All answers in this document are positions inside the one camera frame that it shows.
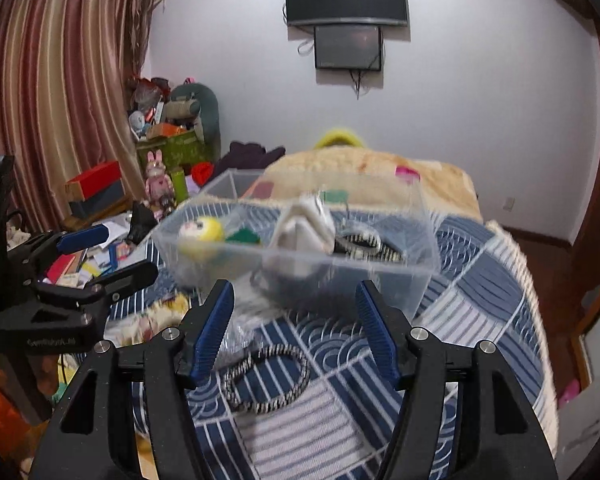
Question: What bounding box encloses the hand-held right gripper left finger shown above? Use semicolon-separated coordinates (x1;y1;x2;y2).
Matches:
26;279;235;480

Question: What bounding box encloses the beige fuzzy blanket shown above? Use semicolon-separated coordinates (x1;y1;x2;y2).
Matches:
260;144;483;223

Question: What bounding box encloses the red and grey box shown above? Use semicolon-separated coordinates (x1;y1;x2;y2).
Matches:
64;160;126;221

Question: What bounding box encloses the pink rabbit figurine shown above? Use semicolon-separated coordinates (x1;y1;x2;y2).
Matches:
144;149;177;213

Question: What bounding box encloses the dark purple cloth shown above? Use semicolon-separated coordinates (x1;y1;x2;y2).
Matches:
212;141;287;178

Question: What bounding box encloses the black and white braided band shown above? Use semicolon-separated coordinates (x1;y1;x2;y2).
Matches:
223;344;311;415

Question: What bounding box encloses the yellow and white plush toy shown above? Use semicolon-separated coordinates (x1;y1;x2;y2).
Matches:
177;215;225;261

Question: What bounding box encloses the black and white striped band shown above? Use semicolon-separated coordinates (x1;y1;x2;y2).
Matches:
336;227;405;263

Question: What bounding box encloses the blue patterned quilt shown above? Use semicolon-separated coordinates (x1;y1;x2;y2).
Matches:
104;210;556;480

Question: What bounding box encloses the white folded cloth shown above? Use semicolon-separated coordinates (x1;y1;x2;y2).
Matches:
270;194;337;256

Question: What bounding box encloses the red cloth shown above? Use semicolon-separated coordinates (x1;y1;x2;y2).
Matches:
190;161;217;188

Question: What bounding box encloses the clear plastic bag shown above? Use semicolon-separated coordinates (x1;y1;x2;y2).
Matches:
220;305;275;368

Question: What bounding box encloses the small black wall monitor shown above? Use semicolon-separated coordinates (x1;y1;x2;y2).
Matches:
314;25;384;72

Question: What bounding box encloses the yellow plush object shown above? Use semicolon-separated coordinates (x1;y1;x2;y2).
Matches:
314;126;368;150

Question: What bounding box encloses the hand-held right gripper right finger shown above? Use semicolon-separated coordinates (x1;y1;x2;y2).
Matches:
355;280;561;480

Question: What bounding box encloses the pile of papers and cards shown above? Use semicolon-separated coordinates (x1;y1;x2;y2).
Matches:
42;210;153;291

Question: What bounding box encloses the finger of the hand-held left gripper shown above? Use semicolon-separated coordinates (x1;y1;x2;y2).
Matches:
56;224;109;256
82;260;159;306

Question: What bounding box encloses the green cloth piece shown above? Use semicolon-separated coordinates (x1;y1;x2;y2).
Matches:
225;227;263;246

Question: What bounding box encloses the green cardboard box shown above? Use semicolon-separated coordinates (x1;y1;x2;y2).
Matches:
136;127;205;181

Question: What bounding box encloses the striped red and gold curtain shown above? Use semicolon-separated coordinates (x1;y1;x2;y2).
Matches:
0;0;155;233

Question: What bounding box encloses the clear plastic storage box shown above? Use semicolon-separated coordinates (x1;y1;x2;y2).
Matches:
151;169;441;328

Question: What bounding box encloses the grey-green plush pillow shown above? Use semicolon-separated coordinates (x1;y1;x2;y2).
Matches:
169;81;221;161

